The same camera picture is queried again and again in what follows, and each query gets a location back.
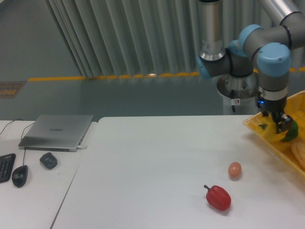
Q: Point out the yellow bell pepper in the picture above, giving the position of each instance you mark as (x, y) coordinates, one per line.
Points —
(267, 130)

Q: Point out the bread roll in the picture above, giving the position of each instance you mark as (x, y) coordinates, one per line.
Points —
(298, 150)

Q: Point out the yellow woven basket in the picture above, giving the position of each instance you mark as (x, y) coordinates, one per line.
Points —
(295, 107)

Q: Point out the green bell pepper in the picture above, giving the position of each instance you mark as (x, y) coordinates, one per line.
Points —
(292, 133)

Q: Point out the silver closed laptop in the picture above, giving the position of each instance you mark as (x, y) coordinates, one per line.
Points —
(57, 132)

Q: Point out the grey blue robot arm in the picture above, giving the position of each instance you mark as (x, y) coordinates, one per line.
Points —
(267, 50)

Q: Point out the small black device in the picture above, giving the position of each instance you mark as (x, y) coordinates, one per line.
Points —
(49, 161)

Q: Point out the brown egg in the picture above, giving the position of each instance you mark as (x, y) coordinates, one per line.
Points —
(235, 170)

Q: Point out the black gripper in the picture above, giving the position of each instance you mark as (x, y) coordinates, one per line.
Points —
(274, 103)

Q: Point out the black keyboard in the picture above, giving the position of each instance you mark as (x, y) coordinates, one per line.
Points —
(6, 166)

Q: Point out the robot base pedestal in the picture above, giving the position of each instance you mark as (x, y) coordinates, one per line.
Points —
(239, 94)

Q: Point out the grey pleated curtain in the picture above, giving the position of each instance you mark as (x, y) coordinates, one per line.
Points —
(130, 37)

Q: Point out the red bell pepper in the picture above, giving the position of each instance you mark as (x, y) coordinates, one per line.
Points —
(218, 197)

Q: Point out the black computer mouse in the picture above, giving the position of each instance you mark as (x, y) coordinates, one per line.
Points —
(19, 176)

